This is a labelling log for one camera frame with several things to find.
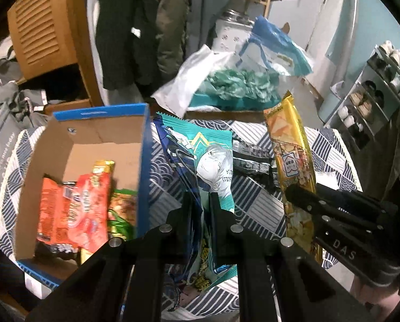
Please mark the white plastic bag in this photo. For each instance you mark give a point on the white plastic bag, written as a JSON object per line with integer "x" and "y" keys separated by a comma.
{"x": 183, "y": 84}

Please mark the white patterned box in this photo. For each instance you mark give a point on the white patterned box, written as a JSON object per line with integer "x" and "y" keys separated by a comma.
{"x": 230, "y": 37}

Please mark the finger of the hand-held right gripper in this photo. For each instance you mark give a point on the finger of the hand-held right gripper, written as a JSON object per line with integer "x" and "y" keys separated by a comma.
{"x": 307, "y": 201}
{"x": 357, "y": 203}

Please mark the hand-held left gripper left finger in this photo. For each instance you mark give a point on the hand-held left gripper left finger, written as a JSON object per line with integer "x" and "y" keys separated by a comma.
{"x": 186, "y": 214}

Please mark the olive jacket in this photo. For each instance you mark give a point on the olive jacket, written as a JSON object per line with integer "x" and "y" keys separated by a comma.
{"x": 170, "y": 23}

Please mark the long yellow snack packet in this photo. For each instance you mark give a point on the long yellow snack packet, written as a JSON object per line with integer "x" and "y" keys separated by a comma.
{"x": 287, "y": 147}

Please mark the red snack packet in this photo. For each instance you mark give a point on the red snack packet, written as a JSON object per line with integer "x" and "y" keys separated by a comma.
{"x": 86, "y": 208}

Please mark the wooden wardrobe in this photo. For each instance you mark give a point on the wooden wardrobe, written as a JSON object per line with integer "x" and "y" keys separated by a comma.
{"x": 89, "y": 84}

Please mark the teal illustrated snack packet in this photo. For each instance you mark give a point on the teal illustrated snack packet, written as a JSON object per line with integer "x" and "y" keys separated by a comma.
{"x": 203, "y": 154}

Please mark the blue plastic bag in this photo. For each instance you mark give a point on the blue plastic bag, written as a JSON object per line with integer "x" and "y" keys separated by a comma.
{"x": 273, "y": 40}

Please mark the person's right hand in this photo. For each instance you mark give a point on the person's right hand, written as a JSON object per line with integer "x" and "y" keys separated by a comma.
{"x": 374, "y": 295}

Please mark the black coat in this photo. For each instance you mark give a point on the black coat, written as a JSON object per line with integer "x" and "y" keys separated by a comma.
{"x": 119, "y": 40}

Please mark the green snack packet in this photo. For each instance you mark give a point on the green snack packet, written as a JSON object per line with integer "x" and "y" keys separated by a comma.
{"x": 123, "y": 208}

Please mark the metal pot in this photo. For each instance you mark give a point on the metal pot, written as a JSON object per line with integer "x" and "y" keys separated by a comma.
{"x": 237, "y": 16}

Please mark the blue white patterned tablecloth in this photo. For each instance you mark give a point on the blue white patterned tablecloth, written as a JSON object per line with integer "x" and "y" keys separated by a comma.
{"x": 253, "y": 204}

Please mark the black snack packet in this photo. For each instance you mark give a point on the black snack packet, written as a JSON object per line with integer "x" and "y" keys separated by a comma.
{"x": 253, "y": 161}

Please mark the flat brown cardboard box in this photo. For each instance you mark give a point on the flat brown cardboard box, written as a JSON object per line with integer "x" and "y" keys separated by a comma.
{"x": 220, "y": 114}

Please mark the teal cloth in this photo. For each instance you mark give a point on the teal cloth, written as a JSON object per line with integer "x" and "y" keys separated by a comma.
{"x": 233, "y": 87}

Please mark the group of shoes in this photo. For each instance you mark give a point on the group of shoes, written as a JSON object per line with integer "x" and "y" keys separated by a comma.
{"x": 361, "y": 104}

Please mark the grey clothes pile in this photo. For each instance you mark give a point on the grey clothes pile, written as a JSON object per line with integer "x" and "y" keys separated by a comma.
{"x": 9, "y": 97}

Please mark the white door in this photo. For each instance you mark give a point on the white door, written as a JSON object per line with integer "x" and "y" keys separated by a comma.
{"x": 334, "y": 23}

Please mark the blue-grey coat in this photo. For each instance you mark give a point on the blue-grey coat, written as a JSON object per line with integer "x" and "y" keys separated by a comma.
{"x": 203, "y": 6}

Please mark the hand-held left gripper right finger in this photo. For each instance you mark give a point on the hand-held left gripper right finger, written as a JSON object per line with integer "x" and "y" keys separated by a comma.
{"x": 220, "y": 221}

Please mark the wooden louvered door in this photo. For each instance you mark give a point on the wooden louvered door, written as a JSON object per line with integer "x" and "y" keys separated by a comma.
{"x": 42, "y": 30}

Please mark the grey shoe rack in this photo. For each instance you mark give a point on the grey shoe rack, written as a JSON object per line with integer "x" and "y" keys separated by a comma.
{"x": 371, "y": 80}

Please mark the orange snack packet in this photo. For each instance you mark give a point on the orange snack packet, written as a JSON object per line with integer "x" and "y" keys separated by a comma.
{"x": 51, "y": 208}

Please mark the gold snack packet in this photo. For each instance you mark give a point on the gold snack packet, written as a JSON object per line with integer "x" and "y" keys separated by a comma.
{"x": 102, "y": 167}

